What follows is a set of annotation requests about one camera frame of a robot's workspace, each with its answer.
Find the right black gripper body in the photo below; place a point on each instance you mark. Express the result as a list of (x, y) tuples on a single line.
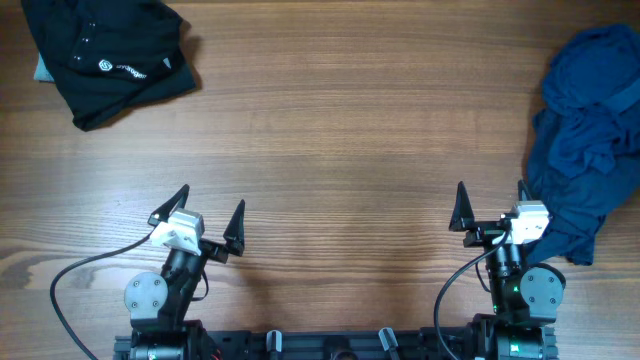
[(482, 233)]

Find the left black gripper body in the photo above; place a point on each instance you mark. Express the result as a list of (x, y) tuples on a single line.
[(214, 249)]

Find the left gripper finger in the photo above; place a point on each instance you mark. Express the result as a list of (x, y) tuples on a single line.
[(234, 234), (164, 211)]

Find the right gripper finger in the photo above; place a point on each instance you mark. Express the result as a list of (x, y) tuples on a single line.
[(462, 218), (524, 193)]

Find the blue polo shirt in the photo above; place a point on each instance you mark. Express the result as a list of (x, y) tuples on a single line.
[(593, 85)]

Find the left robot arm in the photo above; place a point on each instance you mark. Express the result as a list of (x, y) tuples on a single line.
[(158, 302)]

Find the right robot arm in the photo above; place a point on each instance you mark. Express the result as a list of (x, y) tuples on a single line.
[(525, 297)]

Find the dark navy crumpled garment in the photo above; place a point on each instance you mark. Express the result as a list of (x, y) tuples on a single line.
[(578, 206)]

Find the black folded polo shirt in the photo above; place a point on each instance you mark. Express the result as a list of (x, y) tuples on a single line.
[(107, 55)]

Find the grey folded cloth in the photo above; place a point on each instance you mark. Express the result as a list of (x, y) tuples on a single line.
[(41, 73)]

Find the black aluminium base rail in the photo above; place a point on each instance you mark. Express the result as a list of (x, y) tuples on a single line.
[(386, 343)]

